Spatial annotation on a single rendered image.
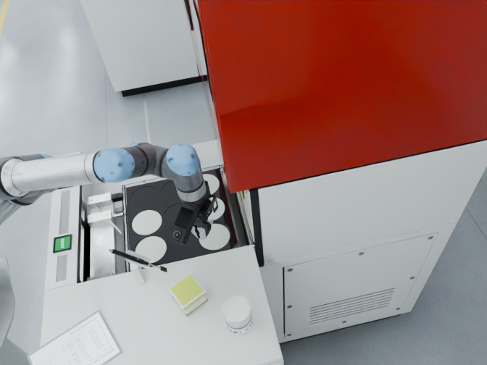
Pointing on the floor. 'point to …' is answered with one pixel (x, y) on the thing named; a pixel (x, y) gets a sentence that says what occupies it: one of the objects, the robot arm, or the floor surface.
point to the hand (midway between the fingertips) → (200, 238)
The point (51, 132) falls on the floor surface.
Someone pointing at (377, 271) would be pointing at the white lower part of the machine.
